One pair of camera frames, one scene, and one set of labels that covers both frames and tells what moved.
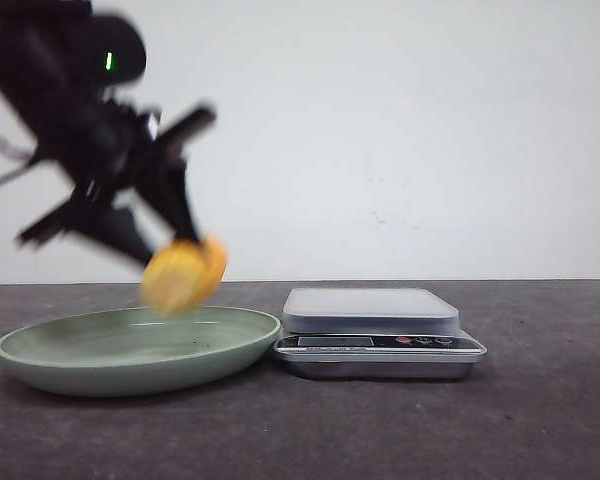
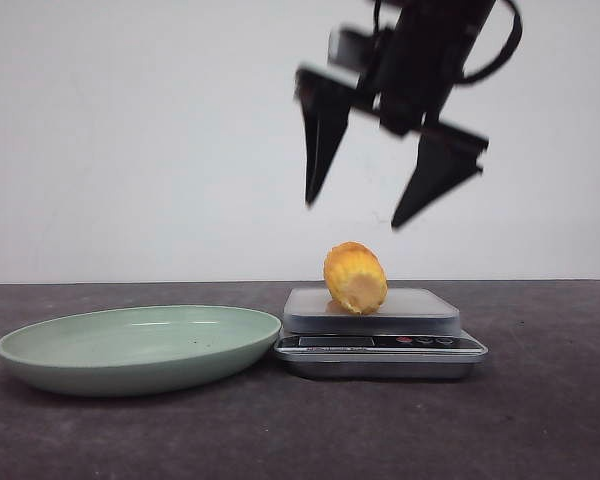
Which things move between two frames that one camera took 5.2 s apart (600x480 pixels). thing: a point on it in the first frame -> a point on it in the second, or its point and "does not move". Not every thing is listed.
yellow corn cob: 182,272 -> 355,276
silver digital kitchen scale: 374,334 does not move
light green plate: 135,351 does not move
